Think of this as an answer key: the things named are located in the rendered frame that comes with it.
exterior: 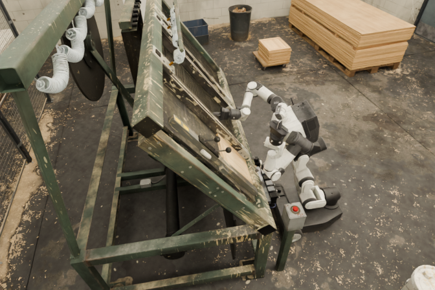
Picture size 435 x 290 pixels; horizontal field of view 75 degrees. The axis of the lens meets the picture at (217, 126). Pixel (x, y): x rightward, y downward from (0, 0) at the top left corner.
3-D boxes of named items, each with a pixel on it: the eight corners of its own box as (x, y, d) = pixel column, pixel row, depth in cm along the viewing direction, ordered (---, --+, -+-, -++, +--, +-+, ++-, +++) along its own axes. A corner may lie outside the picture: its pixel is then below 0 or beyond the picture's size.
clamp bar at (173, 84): (243, 162, 236) (268, 147, 230) (140, 63, 166) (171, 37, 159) (241, 153, 244) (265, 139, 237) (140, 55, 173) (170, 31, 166)
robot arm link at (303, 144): (296, 155, 200) (309, 140, 197) (300, 160, 192) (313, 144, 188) (283, 145, 197) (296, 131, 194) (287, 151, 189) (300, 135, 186)
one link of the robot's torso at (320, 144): (322, 142, 239) (318, 128, 227) (329, 152, 229) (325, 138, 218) (290, 155, 243) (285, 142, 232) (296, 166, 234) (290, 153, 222)
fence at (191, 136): (254, 196, 211) (258, 193, 210) (168, 123, 154) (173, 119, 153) (252, 190, 215) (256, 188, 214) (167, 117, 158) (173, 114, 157)
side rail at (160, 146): (256, 230, 194) (269, 223, 191) (137, 145, 128) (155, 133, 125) (253, 222, 198) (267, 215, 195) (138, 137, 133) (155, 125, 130)
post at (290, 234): (283, 270, 254) (296, 226, 206) (277, 271, 254) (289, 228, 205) (281, 263, 259) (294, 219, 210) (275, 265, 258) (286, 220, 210)
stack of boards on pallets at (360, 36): (398, 68, 517) (417, 26, 465) (347, 78, 498) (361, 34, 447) (325, 21, 698) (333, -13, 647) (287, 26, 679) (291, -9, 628)
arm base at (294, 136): (299, 150, 204) (310, 138, 200) (304, 158, 192) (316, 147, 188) (283, 139, 200) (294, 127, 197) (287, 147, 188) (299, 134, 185)
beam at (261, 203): (264, 236, 201) (278, 230, 198) (256, 230, 194) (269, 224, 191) (217, 78, 367) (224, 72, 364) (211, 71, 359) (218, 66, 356)
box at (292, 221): (302, 229, 204) (307, 215, 192) (286, 232, 202) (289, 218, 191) (296, 215, 213) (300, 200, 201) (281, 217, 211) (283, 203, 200)
